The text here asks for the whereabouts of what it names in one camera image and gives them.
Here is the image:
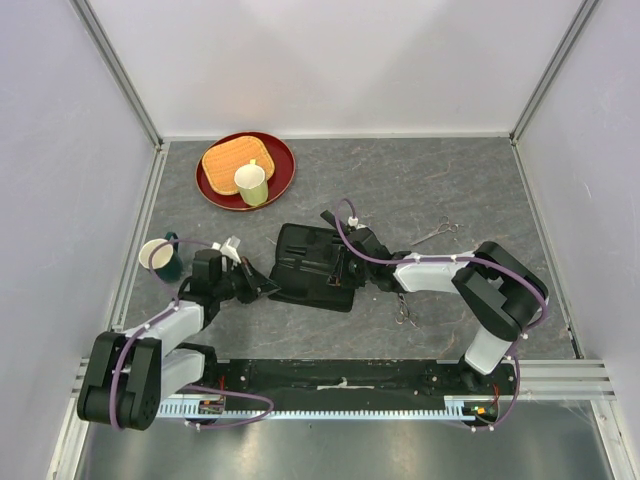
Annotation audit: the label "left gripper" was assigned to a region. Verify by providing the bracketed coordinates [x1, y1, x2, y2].
[214, 257, 281, 304]

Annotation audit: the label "black tool case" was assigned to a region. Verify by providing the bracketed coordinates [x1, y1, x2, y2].
[269, 223, 355, 313]

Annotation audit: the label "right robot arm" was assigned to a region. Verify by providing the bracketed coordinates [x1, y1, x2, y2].
[321, 211, 549, 394]

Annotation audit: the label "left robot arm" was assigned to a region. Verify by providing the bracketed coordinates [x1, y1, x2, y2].
[76, 249, 280, 431]

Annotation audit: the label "dark green mug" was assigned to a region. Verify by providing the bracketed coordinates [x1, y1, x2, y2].
[138, 232, 183, 283]

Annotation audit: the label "pale green cup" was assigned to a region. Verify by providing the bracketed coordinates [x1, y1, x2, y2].
[234, 159, 268, 207]

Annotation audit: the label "silver scissors at back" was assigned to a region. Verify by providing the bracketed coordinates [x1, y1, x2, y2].
[411, 215, 461, 246]

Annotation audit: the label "silver scissors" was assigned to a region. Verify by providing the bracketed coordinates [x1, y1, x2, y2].
[411, 215, 461, 246]
[394, 293, 418, 328]

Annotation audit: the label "orange woven mat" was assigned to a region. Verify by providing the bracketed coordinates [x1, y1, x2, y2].
[201, 135, 275, 196]

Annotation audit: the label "silver scissors near front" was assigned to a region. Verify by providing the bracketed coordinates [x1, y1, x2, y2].
[394, 293, 418, 328]

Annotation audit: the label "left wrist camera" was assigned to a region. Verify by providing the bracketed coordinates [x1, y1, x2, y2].
[211, 236, 242, 263]

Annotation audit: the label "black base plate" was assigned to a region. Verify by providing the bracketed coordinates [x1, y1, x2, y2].
[204, 359, 516, 410]

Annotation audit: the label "grey slotted cable duct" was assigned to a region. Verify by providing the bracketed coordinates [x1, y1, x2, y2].
[156, 394, 499, 422]

